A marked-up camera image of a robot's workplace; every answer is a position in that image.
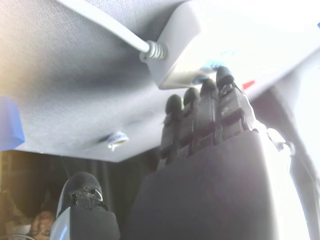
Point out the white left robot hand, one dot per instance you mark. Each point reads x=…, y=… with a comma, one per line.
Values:
x=205, y=195

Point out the white power strip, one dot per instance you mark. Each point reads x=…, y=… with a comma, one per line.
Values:
x=180, y=30

